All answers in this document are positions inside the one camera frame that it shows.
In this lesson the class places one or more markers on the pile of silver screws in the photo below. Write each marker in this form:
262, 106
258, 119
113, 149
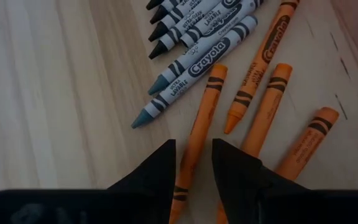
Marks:
154, 3
166, 11
204, 26

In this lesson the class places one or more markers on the orange crayon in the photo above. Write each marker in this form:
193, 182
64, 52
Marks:
259, 62
309, 143
204, 109
269, 105

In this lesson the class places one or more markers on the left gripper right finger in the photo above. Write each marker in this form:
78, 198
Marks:
238, 180

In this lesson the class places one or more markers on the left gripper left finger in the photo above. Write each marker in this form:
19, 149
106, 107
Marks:
160, 180

